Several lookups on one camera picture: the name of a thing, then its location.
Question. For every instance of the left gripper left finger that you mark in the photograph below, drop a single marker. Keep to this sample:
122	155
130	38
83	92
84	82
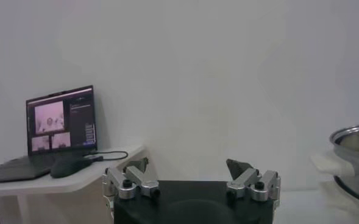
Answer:
127	185

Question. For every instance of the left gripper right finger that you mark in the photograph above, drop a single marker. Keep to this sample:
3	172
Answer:
258	187

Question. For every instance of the small black usb hub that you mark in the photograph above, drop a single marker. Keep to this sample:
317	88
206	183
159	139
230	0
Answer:
97	158

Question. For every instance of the white side table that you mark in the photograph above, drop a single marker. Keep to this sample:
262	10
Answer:
75	185

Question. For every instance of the black computer mouse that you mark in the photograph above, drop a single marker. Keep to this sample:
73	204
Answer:
69	167

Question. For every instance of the white electric cooking pot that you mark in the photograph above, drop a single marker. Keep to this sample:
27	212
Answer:
331	164

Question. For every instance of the open dark laptop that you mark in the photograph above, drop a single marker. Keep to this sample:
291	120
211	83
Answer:
75	121

